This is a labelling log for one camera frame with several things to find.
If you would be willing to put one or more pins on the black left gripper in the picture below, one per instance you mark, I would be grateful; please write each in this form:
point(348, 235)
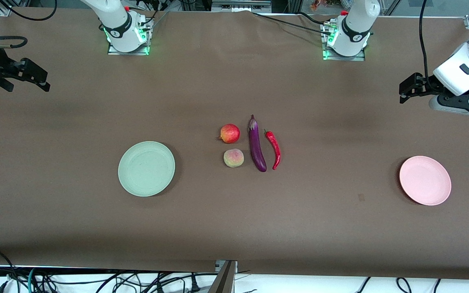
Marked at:
point(427, 85)

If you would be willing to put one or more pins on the red chili pepper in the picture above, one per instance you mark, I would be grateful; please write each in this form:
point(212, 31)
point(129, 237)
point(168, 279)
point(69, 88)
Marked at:
point(275, 148)

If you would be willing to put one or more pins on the long purple eggplant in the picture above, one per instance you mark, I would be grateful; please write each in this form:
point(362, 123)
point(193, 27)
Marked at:
point(257, 146)

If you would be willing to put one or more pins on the red apple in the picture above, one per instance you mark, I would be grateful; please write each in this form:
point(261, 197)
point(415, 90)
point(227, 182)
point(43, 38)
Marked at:
point(230, 133)

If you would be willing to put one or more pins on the pale yellow-pink peach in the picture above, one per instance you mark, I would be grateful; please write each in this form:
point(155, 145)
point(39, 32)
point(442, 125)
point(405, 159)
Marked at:
point(233, 158)

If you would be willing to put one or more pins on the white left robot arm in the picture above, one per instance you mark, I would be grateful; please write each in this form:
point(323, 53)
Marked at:
point(462, 61)

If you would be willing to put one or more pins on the pink plate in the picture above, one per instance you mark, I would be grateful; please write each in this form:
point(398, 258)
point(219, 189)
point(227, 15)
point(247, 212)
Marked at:
point(425, 180)

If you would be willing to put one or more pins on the colourful background items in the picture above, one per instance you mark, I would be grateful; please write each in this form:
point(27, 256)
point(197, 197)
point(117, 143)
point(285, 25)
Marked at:
point(324, 5)

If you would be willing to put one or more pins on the pale green plate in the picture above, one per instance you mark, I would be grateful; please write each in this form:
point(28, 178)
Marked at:
point(146, 169)

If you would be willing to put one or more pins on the grey equipment box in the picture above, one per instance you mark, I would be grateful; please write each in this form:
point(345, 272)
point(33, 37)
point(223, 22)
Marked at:
point(240, 6)

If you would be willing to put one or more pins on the brown table cloth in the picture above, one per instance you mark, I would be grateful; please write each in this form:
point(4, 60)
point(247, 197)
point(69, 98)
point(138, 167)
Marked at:
point(234, 224)

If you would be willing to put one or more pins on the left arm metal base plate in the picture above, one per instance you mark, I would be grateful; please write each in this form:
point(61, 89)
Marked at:
point(360, 57)

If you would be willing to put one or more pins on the aluminium frame bracket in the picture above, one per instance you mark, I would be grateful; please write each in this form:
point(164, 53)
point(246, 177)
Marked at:
point(4, 11)

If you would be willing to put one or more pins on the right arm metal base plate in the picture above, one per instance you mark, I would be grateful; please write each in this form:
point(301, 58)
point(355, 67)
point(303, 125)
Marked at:
point(114, 51)

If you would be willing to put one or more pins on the brown post with bracket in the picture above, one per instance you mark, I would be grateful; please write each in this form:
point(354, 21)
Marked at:
point(224, 280)

